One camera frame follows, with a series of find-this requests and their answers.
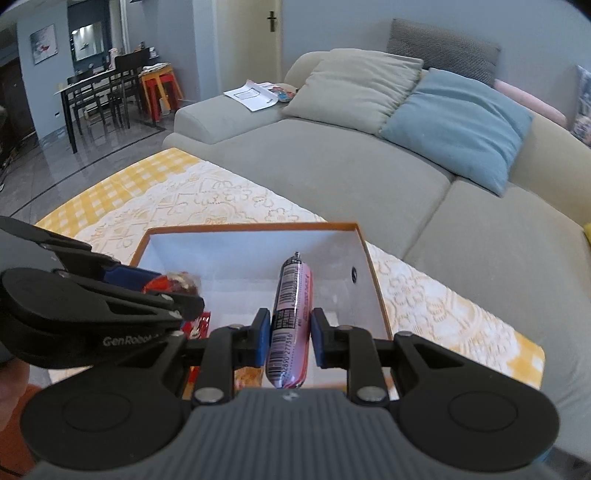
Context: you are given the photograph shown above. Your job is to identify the red snack bag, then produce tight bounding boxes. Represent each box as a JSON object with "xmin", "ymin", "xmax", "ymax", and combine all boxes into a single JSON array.
[{"xmin": 181, "ymin": 311, "xmax": 211, "ymax": 385}]

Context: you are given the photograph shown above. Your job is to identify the sausage stick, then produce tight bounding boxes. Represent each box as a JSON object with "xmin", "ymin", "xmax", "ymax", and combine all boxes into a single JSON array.
[{"xmin": 266, "ymin": 252, "xmax": 314, "ymax": 389}]

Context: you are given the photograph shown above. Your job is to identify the MIMI stick snack bag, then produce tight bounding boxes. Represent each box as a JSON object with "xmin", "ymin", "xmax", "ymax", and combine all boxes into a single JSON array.
[{"xmin": 233, "ymin": 367, "xmax": 264, "ymax": 397}]

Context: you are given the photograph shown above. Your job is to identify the person left hand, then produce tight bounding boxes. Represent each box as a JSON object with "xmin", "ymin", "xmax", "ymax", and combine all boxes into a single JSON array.
[{"xmin": 0, "ymin": 359, "xmax": 30, "ymax": 431}]

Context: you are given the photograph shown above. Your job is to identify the orange cardboard box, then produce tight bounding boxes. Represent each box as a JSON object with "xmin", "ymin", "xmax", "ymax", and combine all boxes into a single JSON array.
[{"xmin": 131, "ymin": 223, "xmax": 392, "ymax": 339}]

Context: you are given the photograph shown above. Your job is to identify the yellow checkered lace tablecloth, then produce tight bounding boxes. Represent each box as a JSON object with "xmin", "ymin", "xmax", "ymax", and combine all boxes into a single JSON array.
[{"xmin": 37, "ymin": 148, "xmax": 545, "ymax": 388}]

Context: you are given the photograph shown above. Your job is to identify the orange stool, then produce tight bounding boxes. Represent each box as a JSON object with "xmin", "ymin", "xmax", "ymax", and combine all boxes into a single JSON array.
[{"xmin": 0, "ymin": 384, "xmax": 43, "ymax": 476}]

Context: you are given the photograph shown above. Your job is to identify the red yellow stools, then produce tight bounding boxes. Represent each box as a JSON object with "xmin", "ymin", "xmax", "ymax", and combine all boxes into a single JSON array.
[{"xmin": 139, "ymin": 63, "xmax": 183, "ymax": 123}]

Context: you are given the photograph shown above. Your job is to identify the grey-green sofa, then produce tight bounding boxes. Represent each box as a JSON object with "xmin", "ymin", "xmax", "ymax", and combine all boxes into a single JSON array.
[{"xmin": 162, "ymin": 48, "xmax": 591, "ymax": 462}]

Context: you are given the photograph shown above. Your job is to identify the black dining table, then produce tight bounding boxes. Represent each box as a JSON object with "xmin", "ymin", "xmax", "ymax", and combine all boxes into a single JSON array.
[{"xmin": 54, "ymin": 48, "xmax": 153, "ymax": 155}]

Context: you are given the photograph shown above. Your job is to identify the paper booklet on sofa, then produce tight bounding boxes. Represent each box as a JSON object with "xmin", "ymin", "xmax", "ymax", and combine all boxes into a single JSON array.
[{"xmin": 223, "ymin": 80, "xmax": 297, "ymax": 112}]

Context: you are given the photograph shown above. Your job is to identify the blue cushion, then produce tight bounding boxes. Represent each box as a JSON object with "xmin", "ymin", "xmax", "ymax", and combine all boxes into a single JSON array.
[{"xmin": 381, "ymin": 68, "xmax": 533, "ymax": 197}]

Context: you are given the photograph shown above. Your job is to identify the beige cushion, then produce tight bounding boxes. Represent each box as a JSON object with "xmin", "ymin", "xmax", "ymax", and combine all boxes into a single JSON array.
[{"xmin": 283, "ymin": 49, "xmax": 424, "ymax": 136}]

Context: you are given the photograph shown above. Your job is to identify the yellow cushion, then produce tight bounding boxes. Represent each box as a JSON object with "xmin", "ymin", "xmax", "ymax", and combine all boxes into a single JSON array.
[{"xmin": 583, "ymin": 223, "xmax": 591, "ymax": 245}]

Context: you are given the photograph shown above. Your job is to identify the pink blanket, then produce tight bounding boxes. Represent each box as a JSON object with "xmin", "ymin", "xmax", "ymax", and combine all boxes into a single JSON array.
[{"xmin": 494, "ymin": 79, "xmax": 567, "ymax": 128}]

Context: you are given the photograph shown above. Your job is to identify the dark grey cushion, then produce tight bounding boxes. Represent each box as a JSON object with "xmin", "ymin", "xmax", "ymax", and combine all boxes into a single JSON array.
[{"xmin": 387, "ymin": 18, "xmax": 501, "ymax": 87}]

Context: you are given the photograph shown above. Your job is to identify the floral patterned cushion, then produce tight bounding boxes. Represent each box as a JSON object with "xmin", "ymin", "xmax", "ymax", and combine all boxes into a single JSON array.
[{"xmin": 571, "ymin": 66, "xmax": 591, "ymax": 147}]

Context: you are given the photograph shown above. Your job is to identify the wall picture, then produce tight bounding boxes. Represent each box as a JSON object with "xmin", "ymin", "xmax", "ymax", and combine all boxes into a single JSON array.
[{"xmin": 30, "ymin": 24, "xmax": 58, "ymax": 65}]

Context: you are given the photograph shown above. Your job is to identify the door with handle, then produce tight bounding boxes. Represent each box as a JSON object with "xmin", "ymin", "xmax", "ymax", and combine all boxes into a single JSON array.
[{"xmin": 215, "ymin": 0, "xmax": 283, "ymax": 91}]

